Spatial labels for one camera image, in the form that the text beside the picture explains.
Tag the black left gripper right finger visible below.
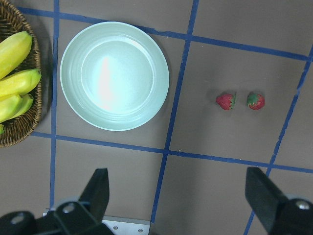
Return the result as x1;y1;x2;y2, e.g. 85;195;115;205
245;167;313;235

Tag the red strawberry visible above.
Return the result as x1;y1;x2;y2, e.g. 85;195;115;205
216;94;236;111
247;93;265;111

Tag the wicker basket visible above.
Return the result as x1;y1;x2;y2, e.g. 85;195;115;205
0;0;42;147

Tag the light green plate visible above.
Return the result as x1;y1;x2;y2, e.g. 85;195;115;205
60;22;170;131

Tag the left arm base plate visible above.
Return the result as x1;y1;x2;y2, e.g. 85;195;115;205
102;216;151;235

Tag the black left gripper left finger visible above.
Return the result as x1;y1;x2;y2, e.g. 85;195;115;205
0;168;109;235

